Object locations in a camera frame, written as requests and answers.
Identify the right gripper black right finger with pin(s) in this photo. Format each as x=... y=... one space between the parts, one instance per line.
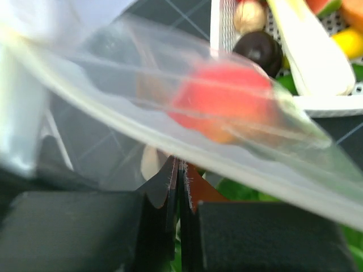
x=269 y=238

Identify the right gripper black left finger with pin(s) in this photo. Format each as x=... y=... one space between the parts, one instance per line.
x=85 y=230

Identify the green lettuce head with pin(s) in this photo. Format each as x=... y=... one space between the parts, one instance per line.
x=246 y=192

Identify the orange red tomato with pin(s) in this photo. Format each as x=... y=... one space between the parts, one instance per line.
x=226 y=94

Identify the clear dotted zip bag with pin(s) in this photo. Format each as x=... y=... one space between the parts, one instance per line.
x=174 y=93

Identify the white perforated plastic basket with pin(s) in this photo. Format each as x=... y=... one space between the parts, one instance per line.
x=223 y=37

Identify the black grid cutting mat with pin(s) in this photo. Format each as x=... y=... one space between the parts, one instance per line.
x=77 y=146

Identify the dark purple round fruit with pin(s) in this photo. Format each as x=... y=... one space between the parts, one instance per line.
x=261 y=48

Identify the beige small mushroom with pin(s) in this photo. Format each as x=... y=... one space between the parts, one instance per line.
x=249 y=16

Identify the yellow pepper piece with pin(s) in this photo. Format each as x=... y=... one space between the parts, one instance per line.
x=350 y=42

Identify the red chili pepper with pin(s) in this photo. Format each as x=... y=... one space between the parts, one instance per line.
x=323 y=8

